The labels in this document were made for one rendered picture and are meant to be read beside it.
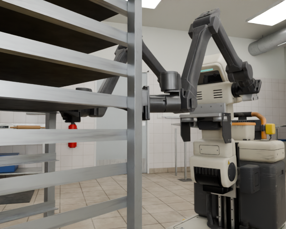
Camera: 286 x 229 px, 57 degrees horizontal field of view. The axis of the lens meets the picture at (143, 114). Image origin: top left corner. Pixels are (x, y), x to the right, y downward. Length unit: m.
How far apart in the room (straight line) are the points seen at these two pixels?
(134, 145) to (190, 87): 0.31
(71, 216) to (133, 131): 0.25
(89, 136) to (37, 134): 0.13
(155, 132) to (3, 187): 4.94
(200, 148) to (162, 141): 3.91
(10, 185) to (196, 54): 0.72
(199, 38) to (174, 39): 4.84
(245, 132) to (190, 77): 0.93
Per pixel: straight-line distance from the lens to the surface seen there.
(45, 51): 0.61
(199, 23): 1.12
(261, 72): 6.92
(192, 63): 0.97
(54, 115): 1.08
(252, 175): 1.59
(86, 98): 0.64
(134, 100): 0.71
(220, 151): 1.52
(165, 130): 5.49
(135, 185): 0.72
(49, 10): 0.64
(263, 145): 1.71
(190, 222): 1.88
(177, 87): 0.83
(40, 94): 0.58
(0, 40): 0.57
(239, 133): 1.80
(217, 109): 1.50
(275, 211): 1.77
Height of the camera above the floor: 0.89
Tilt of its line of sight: 3 degrees up
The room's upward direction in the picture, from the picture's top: straight up
